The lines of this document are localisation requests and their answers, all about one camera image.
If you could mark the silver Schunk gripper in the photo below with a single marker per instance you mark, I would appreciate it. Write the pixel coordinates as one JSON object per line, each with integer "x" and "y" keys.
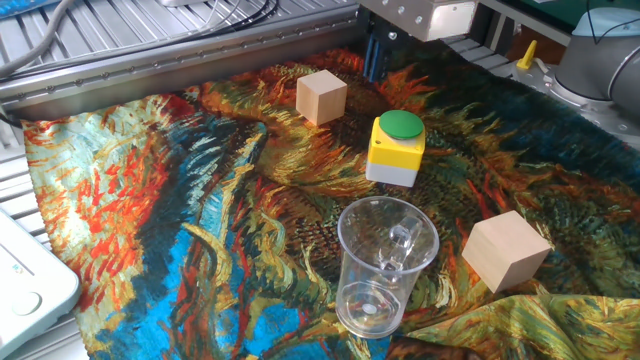
{"x": 415, "y": 17}

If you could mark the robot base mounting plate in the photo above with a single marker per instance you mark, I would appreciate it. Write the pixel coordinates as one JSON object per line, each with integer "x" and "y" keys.
{"x": 575, "y": 102}

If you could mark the light wooden cube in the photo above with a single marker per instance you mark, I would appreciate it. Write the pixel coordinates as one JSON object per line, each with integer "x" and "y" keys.
{"x": 505, "y": 250}
{"x": 320, "y": 97}

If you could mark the yellow box green push button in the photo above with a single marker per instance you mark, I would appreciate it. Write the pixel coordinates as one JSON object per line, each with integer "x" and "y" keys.
{"x": 395, "y": 150}

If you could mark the small yellow plastic piece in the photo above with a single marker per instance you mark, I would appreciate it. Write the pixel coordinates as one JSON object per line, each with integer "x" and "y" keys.
{"x": 527, "y": 57}

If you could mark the colourful painted sunflower cloth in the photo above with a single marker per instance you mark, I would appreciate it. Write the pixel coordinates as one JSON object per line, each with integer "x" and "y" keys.
{"x": 175, "y": 200}

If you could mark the blue flat object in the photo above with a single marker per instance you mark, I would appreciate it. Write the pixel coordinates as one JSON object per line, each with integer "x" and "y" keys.
{"x": 20, "y": 6}

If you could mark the white teach pendant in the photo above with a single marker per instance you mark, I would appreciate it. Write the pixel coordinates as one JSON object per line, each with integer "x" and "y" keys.
{"x": 30, "y": 290}

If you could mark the aluminium frame bar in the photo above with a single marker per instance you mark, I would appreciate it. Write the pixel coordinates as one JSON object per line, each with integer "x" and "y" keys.
{"x": 525, "y": 20}

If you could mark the aluminium table rail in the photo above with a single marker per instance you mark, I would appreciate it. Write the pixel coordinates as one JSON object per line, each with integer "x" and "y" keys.
{"x": 150, "y": 67}

